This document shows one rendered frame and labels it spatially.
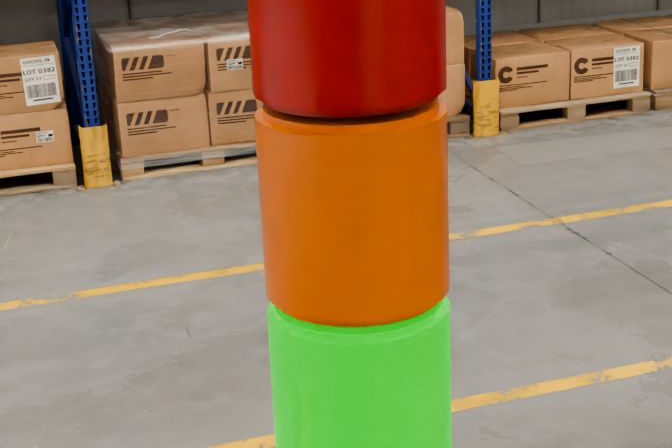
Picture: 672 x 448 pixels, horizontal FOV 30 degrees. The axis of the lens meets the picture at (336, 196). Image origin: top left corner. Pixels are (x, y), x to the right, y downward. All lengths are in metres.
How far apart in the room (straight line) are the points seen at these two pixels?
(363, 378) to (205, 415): 4.76
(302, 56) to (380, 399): 0.09
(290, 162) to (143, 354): 5.36
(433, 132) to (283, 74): 0.04
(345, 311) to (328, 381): 0.02
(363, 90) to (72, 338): 5.63
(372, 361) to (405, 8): 0.09
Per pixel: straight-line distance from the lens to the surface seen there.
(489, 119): 8.76
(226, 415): 5.07
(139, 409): 5.19
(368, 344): 0.32
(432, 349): 0.33
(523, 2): 10.33
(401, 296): 0.32
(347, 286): 0.31
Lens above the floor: 2.35
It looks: 18 degrees down
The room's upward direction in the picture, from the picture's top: 2 degrees counter-clockwise
